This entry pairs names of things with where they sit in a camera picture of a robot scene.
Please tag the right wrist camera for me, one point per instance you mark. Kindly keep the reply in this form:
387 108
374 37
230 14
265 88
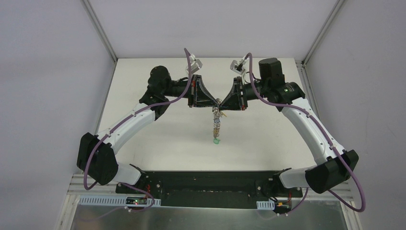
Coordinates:
239 66

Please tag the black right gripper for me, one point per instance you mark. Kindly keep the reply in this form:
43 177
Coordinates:
238 93

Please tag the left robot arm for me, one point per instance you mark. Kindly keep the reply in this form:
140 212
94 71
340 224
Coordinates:
96 156

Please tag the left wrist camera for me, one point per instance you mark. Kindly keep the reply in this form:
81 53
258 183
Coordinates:
196 64

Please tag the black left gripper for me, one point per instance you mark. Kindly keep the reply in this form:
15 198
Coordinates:
191 91

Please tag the right white cable duct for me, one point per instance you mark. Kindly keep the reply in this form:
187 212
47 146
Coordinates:
265 205

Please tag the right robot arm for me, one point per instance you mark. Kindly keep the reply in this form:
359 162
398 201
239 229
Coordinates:
334 163

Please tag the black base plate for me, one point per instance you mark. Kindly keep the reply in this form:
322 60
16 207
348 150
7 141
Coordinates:
231 189

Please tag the large metal keyring with rings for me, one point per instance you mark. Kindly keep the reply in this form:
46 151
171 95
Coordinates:
217 114

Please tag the green plastic key tag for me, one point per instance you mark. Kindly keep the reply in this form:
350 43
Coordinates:
216 140

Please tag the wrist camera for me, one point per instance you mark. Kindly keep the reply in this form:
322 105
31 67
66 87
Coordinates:
239 66
196 64

